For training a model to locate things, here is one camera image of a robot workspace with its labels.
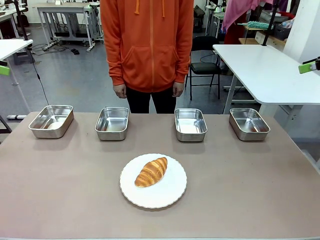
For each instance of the stainless steel rectangular container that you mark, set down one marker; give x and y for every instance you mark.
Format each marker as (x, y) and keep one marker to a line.
(249, 124)
(190, 124)
(112, 123)
(51, 121)

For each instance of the black folding chair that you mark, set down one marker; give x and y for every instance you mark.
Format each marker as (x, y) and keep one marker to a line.
(205, 60)

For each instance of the person in orange hoodie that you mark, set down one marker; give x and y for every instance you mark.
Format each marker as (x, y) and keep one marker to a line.
(149, 45)

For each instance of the pink hanging cloth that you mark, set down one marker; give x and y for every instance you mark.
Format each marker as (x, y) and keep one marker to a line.
(240, 11)

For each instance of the grey workbench with legs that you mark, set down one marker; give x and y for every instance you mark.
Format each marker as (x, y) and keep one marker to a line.
(67, 20)

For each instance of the small white side table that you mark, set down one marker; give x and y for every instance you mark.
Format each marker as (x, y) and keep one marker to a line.
(12, 48)

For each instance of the black camera pole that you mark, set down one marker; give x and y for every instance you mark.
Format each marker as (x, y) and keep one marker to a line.
(270, 22)

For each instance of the person's right hand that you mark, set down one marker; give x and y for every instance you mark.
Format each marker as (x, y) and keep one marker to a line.
(120, 91)

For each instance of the person's left hand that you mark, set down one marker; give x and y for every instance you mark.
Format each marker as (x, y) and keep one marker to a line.
(178, 89)

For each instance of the white scalloped round plate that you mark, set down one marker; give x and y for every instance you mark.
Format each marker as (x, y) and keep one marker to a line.
(153, 181)

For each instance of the golden brown croissant bread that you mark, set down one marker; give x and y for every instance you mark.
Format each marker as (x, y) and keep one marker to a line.
(151, 172)

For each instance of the large white side table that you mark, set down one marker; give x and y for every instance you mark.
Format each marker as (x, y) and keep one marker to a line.
(265, 72)

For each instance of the teal fluffy duster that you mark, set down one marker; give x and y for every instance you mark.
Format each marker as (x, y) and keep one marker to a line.
(256, 25)

